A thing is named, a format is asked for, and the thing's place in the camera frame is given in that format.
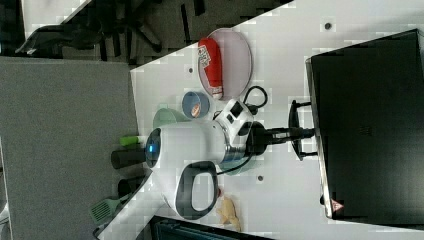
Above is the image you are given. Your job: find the green oval colander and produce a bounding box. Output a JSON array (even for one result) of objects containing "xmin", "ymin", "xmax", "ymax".
[{"xmin": 153, "ymin": 108, "xmax": 189, "ymax": 128}]

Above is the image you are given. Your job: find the black office chair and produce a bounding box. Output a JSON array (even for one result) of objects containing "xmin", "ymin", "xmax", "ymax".
[{"xmin": 16, "ymin": 0, "xmax": 162, "ymax": 62}]

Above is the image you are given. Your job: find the green measuring cup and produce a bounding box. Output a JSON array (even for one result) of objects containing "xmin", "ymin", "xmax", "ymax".
[{"xmin": 217, "ymin": 157, "xmax": 253, "ymax": 175}]

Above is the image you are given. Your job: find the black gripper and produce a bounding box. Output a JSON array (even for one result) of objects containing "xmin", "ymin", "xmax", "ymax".
[{"xmin": 245, "ymin": 122, "xmax": 315, "ymax": 156}]

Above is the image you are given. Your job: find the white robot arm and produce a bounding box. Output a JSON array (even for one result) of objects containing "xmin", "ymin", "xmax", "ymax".
[{"xmin": 145, "ymin": 99, "xmax": 315, "ymax": 220}]

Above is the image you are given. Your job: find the black round pot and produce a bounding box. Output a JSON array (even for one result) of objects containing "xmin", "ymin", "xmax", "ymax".
[{"xmin": 117, "ymin": 177, "xmax": 145, "ymax": 198}]

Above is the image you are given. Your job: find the red ketchup bottle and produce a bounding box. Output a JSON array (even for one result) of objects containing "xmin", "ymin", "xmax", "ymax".
[{"xmin": 198, "ymin": 37, "xmax": 223, "ymax": 100}]

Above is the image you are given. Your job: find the black cylinder container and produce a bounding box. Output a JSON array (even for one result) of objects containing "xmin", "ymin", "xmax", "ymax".
[{"xmin": 111, "ymin": 149, "xmax": 146, "ymax": 169}]

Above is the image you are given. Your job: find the green utensil handle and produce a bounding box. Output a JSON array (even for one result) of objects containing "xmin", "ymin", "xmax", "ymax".
[{"xmin": 119, "ymin": 136, "xmax": 139, "ymax": 147}]

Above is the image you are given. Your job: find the peeled banana toy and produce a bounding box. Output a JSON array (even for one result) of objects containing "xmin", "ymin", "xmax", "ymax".
[{"xmin": 216, "ymin": 196, "xmax": 241, "ymax": 232}]

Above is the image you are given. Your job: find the green slotted spatula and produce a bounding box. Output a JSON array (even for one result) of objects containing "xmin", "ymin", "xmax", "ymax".
[{"xmin": 89, "ymin": 194, "xmax": 129, "ymax": 225}]

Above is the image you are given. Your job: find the black toaster oven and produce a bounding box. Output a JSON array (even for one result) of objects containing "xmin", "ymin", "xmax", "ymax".
[{"xmin": 306, "ymin": 29, "xmax": 424, "ymax": 229}]

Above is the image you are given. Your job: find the small blue bowl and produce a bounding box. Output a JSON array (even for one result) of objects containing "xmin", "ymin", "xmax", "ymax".
[{"xmin": 182, "ymin": 91, "xmax": 210, "ymax": 119}]

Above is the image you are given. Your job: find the orange half toy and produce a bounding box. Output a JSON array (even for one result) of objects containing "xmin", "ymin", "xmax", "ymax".
[{"xmin": 191, "ymin": 103, "xmax": 201, "ymax": 118}]

